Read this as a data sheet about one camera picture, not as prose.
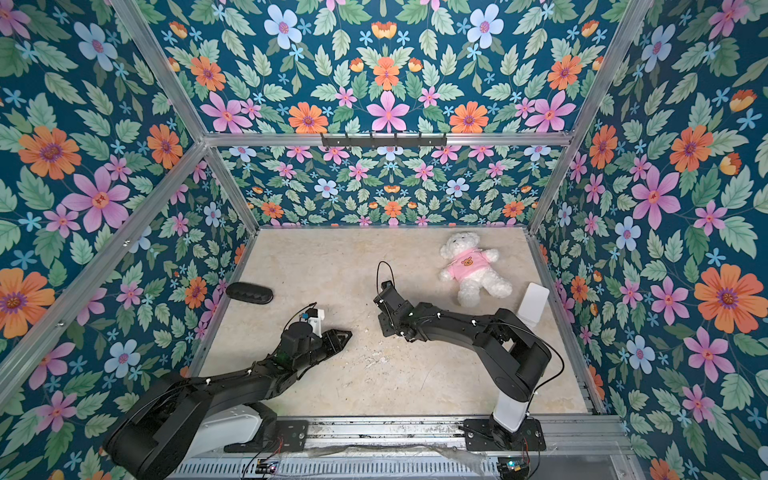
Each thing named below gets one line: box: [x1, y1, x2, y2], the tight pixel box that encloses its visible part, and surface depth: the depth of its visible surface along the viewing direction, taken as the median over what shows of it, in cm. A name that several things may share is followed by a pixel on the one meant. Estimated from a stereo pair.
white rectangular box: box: [517, 282, 550, 328], surface depth 97 cm
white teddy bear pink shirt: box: [439, 232, 513, 308], surface depth 100 cm
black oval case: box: [226, 282, 274, 305], surface depth 99 cm
